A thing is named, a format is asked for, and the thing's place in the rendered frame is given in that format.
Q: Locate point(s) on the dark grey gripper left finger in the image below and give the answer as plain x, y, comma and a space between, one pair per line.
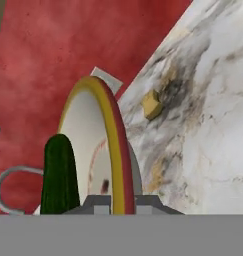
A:
94, 204

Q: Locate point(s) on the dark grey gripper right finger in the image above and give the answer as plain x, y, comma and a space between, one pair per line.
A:
149, 204

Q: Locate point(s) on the white bowl yellow red rim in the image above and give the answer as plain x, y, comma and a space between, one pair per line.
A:
93, 133

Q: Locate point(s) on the green cucumber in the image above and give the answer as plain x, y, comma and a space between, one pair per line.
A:
59, 173

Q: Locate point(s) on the small yellow block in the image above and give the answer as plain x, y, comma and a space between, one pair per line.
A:
151, 106

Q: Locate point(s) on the pale grey wall plate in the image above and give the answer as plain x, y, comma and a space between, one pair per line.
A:
108, 79

